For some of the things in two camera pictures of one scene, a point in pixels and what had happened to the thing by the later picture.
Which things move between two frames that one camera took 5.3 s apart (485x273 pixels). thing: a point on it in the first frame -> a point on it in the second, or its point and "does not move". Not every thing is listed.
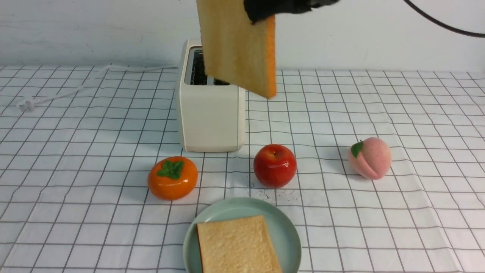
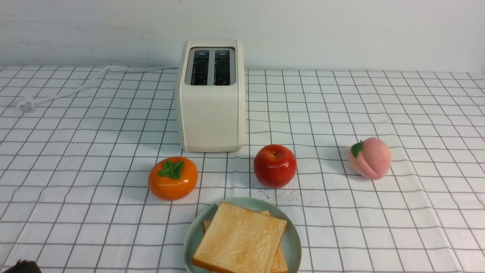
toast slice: x=236 y=51 -> x=240 y=239
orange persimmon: x=172 y=178 does not move
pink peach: x=370 y=158 does not move
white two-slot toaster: x=213 y=113 does not move
